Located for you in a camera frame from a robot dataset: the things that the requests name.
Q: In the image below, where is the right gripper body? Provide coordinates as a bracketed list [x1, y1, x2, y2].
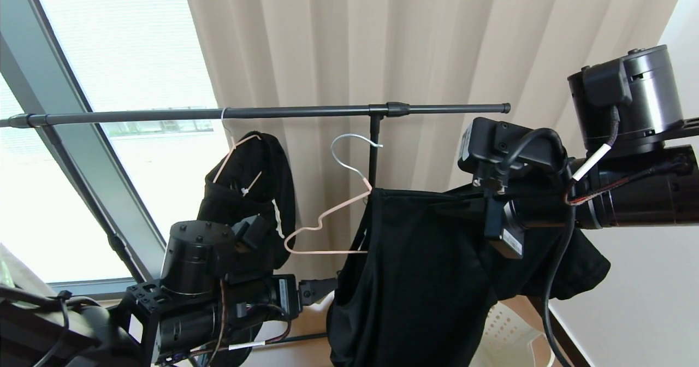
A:
[483, 145, 699, 260]

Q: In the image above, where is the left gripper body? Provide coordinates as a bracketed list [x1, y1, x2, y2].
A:
[157, 274, 305, 364]

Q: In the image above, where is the pink clothes hanger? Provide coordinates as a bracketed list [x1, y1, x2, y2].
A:
[212, 108, 263, 198]
[284, 133, 384, 256]

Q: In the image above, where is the black knitted garment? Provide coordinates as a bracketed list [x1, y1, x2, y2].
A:
[197, 131, 297, 367]

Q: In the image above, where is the white laundry basket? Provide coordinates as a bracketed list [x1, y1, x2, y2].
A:
[470, 300, 556, 367]

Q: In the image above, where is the black clothes rack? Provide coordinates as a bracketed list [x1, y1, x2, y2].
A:
[0, 102, 512, 367]

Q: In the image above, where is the window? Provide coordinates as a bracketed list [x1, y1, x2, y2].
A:
[0, 0, 230, 297]

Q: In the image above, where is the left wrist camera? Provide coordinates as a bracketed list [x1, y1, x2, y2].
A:
[232, 214, 271, 254]

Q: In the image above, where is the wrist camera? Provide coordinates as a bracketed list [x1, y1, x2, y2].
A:
[458, 117, 566, 188]
[232, 214, 271, 254]

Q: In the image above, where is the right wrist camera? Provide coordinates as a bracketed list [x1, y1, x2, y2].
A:
[458, 117, 566, 188]

